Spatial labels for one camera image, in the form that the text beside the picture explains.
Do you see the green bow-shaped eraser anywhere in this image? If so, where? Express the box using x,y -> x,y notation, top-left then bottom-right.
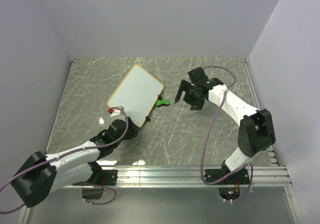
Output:
155,99 -> 170,107

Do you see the yellow-framed whiteboard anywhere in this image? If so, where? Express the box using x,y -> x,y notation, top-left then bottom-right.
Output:
106,64 -> 164,127

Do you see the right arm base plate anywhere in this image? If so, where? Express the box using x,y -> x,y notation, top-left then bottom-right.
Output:
204,167 -> 250,185

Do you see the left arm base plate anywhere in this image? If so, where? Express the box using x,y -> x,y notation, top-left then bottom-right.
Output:
73,169 -> 118,186

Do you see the metal whiteboard stand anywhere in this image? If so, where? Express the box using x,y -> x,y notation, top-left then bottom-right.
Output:
145,95 -> 163,122

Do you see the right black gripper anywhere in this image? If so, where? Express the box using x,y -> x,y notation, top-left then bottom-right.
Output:
174,80 -> 205,111

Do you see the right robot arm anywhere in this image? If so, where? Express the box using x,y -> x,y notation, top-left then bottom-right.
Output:
174,67 -> 276,184

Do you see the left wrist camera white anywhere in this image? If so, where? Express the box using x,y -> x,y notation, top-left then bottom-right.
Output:
108,106 -> 124,117

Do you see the aluminium rail frame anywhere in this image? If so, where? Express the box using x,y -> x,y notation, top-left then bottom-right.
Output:
19,57 -> 303,223

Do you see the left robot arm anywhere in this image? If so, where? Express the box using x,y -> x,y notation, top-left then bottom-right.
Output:
11,119 -> 139,207

